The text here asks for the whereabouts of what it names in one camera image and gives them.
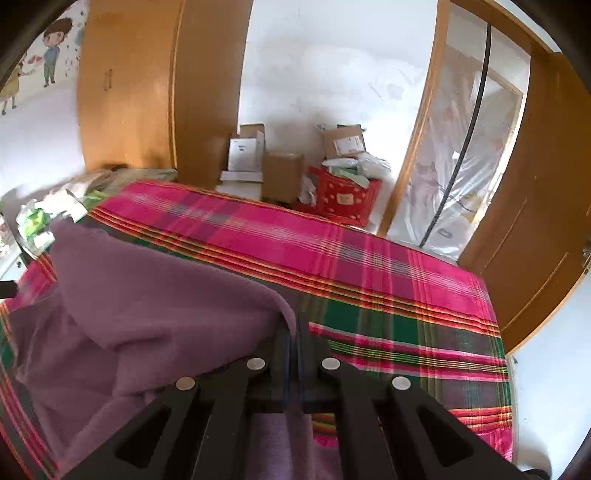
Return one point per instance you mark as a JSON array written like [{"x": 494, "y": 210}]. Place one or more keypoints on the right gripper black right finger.
[{"x": 390, "y": 428}]

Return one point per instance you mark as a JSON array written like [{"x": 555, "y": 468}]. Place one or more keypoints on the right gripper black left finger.
[{"x": 201, "y": 432}]

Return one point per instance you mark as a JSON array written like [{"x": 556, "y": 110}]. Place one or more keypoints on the purple fleece garment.
[{"x": 122, "y": 321}]

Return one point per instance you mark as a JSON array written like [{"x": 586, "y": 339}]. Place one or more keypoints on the plastic curtain with zipper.
[{"x": 467, "y": 139}]

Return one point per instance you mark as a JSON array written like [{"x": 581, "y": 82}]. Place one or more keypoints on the pink green plaid bedspread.
[{"x": 384, "y": 308}]

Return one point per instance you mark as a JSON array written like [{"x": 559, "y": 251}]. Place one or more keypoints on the wooden door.
[{"x": 533, "y": 243}]

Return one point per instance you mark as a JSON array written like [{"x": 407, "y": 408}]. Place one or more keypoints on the red gift bag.
[{"x": 340, "y": 199}]

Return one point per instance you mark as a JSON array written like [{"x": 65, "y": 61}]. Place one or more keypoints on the glass top side table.
[{"x": 73, "y": 200}]

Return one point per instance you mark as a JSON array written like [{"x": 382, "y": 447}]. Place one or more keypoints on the green plastic package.
[{"x": 33, "y": 227}]

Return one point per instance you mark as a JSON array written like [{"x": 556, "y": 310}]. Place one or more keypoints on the white open cardboard box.
[{"x": 245, "y": 155}]

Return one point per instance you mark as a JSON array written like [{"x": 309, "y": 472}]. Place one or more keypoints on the brown cardboard box with label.
[{"x": 345, "y": 141}]

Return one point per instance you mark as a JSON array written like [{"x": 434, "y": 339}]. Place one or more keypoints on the wooden wardrobe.
[{"x": 159, "y": 84}]

